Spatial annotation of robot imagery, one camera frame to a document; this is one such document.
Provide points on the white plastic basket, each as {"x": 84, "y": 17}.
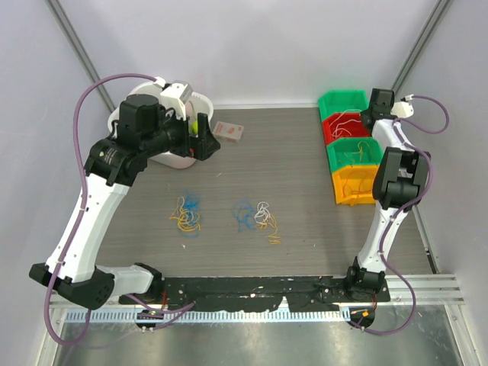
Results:
{"x": 199, "y": 104}

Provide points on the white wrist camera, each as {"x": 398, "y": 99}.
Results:
{"x": 404, "y": 106}
{"x": 175, "y": 95}

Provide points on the green storage bin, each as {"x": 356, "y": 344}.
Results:
{"x": 338, "y": 101}
{"x": 353, "y": 151}

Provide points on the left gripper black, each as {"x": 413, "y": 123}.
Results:
{"x": 202, "y": 146}

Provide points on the near green storage bin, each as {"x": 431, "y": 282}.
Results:
{"x": 353, "y": 151}

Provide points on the far green storage bin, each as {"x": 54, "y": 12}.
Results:
{"x": 338, "y": 101}

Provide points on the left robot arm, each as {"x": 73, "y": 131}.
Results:
{"x": 146, "y": 126}

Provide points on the yellow storage bin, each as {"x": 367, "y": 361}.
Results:
{"x": 353, "y": 184}

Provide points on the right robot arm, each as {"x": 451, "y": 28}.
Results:
{"x": 398, "y": 186}

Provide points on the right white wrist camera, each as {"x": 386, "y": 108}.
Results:
{"x": 404, "y": 106}

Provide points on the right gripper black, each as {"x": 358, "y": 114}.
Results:
{"x": 363, "y": 113}

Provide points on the red storage bin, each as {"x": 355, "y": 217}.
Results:
{"x": 343, "y": 125}

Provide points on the white slotted cable duct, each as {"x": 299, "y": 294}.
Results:
{"x": 282, "y": 315}

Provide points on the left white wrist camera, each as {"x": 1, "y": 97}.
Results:
{"x": 175, "y": 95}

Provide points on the lime green fruit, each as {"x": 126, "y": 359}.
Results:
{"x": 194, "y": 128}

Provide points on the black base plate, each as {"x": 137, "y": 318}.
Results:
{"x": 259, "y": 294}

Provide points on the red playing card box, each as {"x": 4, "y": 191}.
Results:
{"x": 228, "y": 131}

